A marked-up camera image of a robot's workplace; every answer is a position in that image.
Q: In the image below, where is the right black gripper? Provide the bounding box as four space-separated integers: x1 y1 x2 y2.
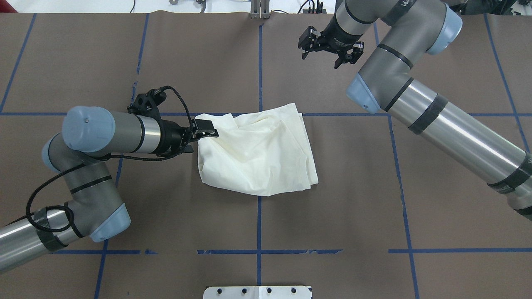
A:
298 21 365 69

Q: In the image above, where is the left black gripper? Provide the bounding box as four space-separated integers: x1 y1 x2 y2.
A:
160 119 219 158

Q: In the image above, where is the cream cat print t-shirt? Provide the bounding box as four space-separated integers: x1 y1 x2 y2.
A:
196 103 319 196

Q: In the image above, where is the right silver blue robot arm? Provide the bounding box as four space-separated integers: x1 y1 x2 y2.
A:
298 0 532 219

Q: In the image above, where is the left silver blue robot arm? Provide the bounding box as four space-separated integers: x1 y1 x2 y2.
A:
1 106 218 273

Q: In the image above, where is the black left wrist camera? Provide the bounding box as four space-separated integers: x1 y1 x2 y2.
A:
127 89 167 118

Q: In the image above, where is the aluminium frame post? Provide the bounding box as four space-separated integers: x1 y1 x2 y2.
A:
250 0 271 20

